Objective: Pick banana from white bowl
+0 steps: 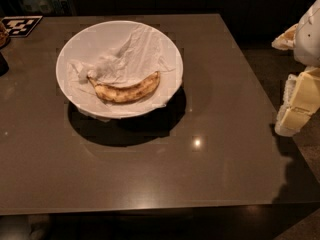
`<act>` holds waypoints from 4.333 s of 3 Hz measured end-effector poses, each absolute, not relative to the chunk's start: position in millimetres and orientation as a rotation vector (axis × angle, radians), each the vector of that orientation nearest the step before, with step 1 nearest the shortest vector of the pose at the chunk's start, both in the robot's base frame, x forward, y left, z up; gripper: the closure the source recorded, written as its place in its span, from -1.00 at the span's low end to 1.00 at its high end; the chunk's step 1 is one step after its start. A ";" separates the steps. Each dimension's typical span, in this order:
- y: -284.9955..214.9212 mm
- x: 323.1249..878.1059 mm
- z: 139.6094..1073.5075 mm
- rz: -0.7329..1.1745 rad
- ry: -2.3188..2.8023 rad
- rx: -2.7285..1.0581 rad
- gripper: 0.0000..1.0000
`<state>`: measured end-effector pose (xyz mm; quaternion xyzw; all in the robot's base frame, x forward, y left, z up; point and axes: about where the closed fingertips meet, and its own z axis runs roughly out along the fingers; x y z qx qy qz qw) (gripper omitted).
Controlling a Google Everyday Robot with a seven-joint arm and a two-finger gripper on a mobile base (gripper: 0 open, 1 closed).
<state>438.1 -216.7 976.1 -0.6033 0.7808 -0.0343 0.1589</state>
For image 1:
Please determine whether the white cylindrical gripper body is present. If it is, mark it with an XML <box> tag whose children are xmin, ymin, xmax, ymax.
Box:
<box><xmin>273</xmin><ymin>65</ymin><xmax>320</xmax><ymax>138</ymax></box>

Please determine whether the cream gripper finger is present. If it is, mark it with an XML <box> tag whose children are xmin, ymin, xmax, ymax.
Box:
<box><xmin>271</xmin><ymin>24</ymin><xmax>298</xmax><ymax>51</ymax></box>
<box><xmin>279</xmin><ymin>71</ymin><xmax>320</xmax><ymax>132</ymax></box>

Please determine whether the ripe spotted banana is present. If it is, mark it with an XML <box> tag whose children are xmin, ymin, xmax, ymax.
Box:
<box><xmin>88</xmin><ymin>71</ymin><xmax>160</xmax><ymax>104</ymax></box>

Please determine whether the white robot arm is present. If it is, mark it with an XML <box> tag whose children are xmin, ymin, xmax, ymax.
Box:
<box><xmin>271</xmin><ymin>0</ymin><xmax>320</xmax><ymax>137</ymax></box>

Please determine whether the white bowl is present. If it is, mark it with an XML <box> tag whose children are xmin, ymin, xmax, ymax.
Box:
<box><xmin>56</xmin><ymin>21</ymin><xmax>183</xmax><ymax>121</ymax></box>

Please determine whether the white paper napkin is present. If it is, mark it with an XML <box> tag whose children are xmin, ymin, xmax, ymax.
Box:
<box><xmin>68</xmin><ymin>24</ymin><xmax>176</xmax><ymax>106</ymax></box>

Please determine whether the black white fiducial marker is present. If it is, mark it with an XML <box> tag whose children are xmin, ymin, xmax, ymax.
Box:
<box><xmin>1</xmin><ymin>16</ymin><xmax>42</xmax><ymax>37</ymax></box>

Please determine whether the brown object at table edge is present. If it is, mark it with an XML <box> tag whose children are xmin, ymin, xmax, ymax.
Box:
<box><xmin>0</xmin><ymin>22</ymin><xmax>10</xmax><ymax>48</ymax></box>

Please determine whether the dark object at left edge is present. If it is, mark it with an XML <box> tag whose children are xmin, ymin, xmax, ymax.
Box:
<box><xmin>0</xmin><ymin>52</ymin><xmax>9</xmax><ymax>76</ymax></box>

